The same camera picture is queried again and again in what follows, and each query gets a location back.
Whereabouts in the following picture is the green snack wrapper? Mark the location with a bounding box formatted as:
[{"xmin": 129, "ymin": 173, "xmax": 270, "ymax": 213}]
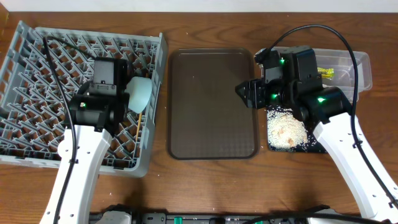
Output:
[{"xmin": 317, "ymin": 67, "xmax": 335, "ymax": 80}]

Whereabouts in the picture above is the wooden chopstick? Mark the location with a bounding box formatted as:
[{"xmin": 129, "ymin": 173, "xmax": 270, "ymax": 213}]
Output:
[{"xmin": 135, "ymin": 112, "xmax": 142, "ymax": 142}]

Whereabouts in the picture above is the light blue bowl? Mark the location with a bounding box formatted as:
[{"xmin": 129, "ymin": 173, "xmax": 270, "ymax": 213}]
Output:
[{"xmin": 126, "ymin": 77, "xmax": 152, "ymax": 114}]

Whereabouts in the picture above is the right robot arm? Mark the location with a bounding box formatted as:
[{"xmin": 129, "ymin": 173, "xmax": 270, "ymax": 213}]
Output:
[{"xmin": 235, "ymin": 45, "xmax": 397, "ymax": 223}]

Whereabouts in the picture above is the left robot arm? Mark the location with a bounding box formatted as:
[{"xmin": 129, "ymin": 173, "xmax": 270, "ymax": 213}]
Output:
[{"xmin": 41, "ymin": 57, "xmax": 129, "ymax": 223}]

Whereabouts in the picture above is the spilled rice food waste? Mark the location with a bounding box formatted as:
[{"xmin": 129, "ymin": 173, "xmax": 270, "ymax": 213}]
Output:
[{"xmin": 266, "ymin": 107, "xmax": 318, "ymax": 152}]

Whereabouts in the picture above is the grey plastic dishwasher rack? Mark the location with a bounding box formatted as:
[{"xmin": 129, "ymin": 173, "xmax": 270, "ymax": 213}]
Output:
[{"xmin": 1, "ymin": 22, "xmax": 169, "ymax": 177}]

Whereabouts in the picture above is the clear plastic waste bin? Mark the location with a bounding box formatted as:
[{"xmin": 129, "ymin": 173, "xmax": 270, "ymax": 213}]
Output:
[{"xmin": 255, "ymin": 45, "xmax": 372, "ymax": 103}]

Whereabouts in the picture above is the black rectangular waste tray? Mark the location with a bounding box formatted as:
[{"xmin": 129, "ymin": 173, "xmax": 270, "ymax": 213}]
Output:
[{"xmin": 266, "ymin": 104, "xmax": 329, "ymax": 154}]

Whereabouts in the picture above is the dark brown serving tray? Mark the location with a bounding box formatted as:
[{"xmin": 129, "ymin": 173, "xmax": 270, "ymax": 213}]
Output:
[{"xmin": 167, "ymin": 48, "xmax": 259, "ymax": 161}]

